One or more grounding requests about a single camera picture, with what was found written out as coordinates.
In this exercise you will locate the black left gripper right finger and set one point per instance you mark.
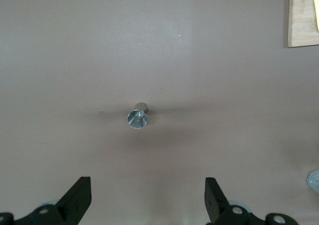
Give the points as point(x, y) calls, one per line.
point(216, 205)

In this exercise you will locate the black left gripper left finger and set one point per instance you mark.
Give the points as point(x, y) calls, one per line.
point(69, 205)

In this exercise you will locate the steel double-cone jigger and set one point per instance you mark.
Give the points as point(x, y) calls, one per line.
point(137, 120)

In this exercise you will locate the green sleeved glass bottle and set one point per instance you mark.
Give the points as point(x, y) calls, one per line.
point(314, 182)

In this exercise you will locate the brown table mat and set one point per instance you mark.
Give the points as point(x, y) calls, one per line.
point(74, 60)

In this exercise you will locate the wooden cutting board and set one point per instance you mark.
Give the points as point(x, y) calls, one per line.
point(300, 23)

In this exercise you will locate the yellow plastic knife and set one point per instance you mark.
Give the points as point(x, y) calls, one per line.
point(316, 8)

